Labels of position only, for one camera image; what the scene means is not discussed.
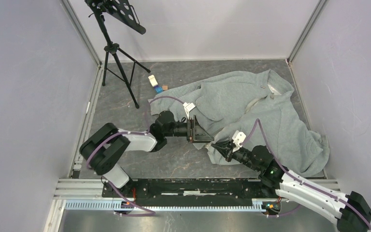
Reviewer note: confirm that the grey zip-up jacket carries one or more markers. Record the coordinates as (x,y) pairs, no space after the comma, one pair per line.
(257,104)

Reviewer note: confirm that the white and blue small box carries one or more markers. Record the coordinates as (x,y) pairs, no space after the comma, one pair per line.
(155,84)

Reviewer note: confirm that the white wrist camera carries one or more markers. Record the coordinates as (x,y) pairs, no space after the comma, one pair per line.
(237,139)
(188,107)

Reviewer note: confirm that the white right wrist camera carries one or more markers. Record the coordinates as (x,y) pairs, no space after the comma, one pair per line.
(237,139)

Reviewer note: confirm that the white slotted cable duct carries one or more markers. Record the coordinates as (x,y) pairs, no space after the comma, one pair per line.
(123,206)

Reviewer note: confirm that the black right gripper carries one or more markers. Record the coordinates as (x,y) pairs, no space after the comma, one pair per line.
(221,148)

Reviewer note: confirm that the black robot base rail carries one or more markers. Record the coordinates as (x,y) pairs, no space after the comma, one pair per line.
(196,191)

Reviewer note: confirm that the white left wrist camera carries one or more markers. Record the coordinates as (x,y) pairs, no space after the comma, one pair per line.
(188,107)

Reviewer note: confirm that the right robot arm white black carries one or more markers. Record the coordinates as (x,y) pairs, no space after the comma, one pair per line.
(349,212)

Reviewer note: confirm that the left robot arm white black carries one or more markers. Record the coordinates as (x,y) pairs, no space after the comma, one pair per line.
(106,146)

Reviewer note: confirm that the black music stand tripod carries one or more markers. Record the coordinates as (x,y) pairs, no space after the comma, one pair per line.
(123,11)

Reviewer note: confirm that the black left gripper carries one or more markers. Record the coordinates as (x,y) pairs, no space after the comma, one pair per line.
(200,134)

